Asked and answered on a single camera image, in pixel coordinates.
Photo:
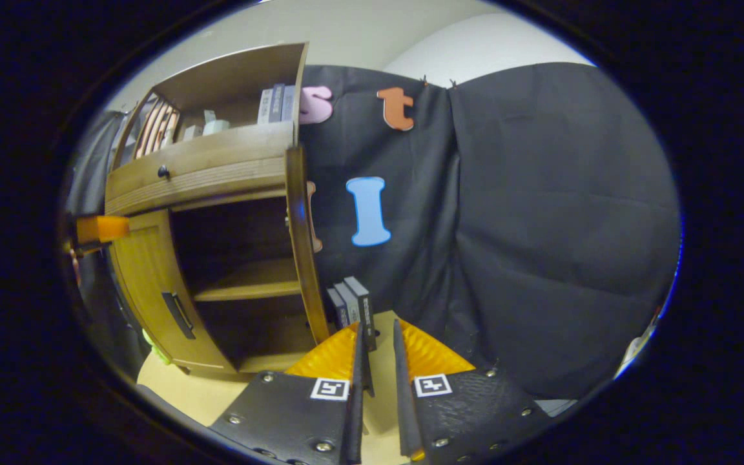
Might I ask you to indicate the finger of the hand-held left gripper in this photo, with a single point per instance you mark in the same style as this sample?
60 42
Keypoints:
104 228

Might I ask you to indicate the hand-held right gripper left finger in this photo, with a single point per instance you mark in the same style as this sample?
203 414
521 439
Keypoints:
355 420

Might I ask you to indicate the light blue book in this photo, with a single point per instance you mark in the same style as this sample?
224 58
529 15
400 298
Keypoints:
289 103

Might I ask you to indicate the dark slim upright book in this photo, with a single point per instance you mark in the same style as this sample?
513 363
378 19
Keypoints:
337 310
364 307
349 303

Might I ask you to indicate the green frog plush toy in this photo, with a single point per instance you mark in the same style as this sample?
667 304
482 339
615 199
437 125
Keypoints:
154 349

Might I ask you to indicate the wooden double-door shoe cabinet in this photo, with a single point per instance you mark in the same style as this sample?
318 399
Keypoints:
230 74

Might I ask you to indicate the white upright box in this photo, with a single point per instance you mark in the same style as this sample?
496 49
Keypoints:
191 133

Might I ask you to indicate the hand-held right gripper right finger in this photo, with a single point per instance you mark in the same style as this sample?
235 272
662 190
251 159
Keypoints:
404 413

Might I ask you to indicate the mint green cup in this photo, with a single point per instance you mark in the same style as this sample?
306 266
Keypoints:
217 127

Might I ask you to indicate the black round drawer knob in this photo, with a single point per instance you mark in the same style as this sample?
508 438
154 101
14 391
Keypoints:
163 172

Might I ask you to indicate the wooden shoe cabinet door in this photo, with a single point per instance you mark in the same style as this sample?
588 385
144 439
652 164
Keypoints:
146 278
304 245

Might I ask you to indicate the wooden cabinet drawer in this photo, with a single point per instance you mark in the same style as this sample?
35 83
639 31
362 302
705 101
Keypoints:
217 174

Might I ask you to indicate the black backdrop cloth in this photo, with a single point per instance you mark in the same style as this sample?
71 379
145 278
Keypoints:
540 226

